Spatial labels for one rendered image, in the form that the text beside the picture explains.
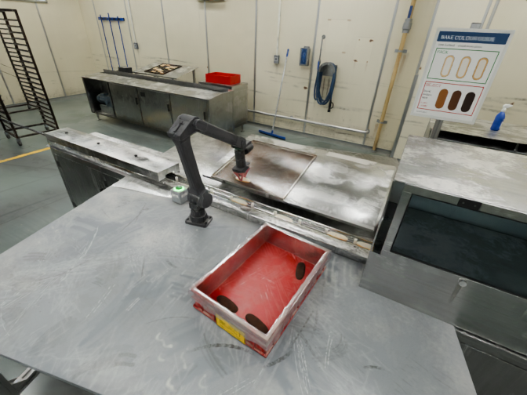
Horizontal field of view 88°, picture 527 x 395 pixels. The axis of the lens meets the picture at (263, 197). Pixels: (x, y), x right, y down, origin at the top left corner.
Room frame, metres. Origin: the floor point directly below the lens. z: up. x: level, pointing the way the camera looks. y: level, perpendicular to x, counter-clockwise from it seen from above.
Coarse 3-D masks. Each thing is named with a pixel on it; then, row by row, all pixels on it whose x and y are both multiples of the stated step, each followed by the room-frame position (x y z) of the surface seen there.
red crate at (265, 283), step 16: (256, 256) 0.89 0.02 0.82; (272, 256) 0.89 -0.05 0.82; (288, 256) 0.90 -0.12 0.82; (240, 272) 0.79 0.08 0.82; (256, 272) 0.80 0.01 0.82; (272, 272) 0.80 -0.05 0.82; (288, 272) 0.80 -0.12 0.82; (224, 288) 0.71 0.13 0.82; (240, 288) 0.71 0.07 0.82; (256, 288) 0.71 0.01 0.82; (272, 288) 0.72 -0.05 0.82; (288, 288) 0.72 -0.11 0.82; (240, 304) 0.64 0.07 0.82; (256, 304) 0.64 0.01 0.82; (272, 304) 0.65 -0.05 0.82; (272, 320) 0.58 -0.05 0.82
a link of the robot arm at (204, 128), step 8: (200, 120) 1.11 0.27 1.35; (200, 128) 1.11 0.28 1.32; (208, 128) 1.19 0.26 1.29; (216, 128) 1.24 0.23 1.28; (216, 136) 1.24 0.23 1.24; (224, 136) 1.29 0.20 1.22; (232, 136) 1.34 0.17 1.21; (240, 136) 1.39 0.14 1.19; (232, 144) 1.35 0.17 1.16; (240, 144) 1.39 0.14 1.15
